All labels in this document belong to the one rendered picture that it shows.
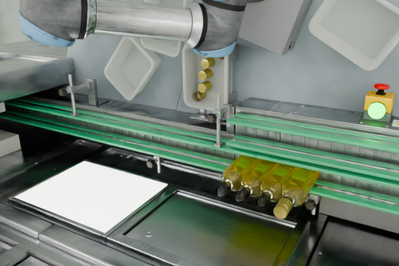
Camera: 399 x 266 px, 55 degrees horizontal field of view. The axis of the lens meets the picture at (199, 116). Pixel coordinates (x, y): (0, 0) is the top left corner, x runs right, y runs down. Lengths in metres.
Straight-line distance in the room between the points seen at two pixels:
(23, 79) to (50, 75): 0.13
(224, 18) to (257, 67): 0.37
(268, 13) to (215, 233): 0.65
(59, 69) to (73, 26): 0.91
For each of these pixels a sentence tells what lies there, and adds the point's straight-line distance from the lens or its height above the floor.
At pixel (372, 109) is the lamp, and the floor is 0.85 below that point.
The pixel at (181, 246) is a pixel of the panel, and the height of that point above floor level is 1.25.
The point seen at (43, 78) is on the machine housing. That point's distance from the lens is 1.74.
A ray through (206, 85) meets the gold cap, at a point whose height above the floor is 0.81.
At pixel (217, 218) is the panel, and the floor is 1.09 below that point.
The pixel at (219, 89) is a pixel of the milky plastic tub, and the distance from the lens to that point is 1.38.
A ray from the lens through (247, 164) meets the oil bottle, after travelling 1.14.
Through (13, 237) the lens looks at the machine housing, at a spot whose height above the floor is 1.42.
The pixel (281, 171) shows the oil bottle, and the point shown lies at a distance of 1.12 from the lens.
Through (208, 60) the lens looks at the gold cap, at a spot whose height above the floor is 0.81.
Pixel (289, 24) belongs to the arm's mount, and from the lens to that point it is 1.16.
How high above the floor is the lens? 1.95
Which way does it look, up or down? 55 degrees down
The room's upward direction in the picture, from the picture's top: 120 degrees counter-clockwise
